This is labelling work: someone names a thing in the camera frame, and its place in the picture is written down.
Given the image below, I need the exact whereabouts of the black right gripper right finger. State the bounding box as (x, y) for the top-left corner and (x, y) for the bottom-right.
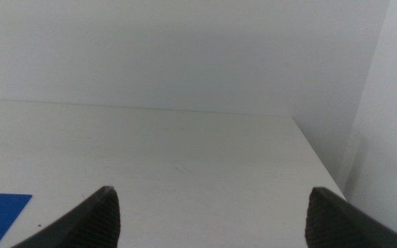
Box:
(305, 187), (397, 248)

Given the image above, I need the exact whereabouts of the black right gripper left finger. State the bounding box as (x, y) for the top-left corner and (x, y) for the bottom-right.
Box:
(10, 185), (121, 248)

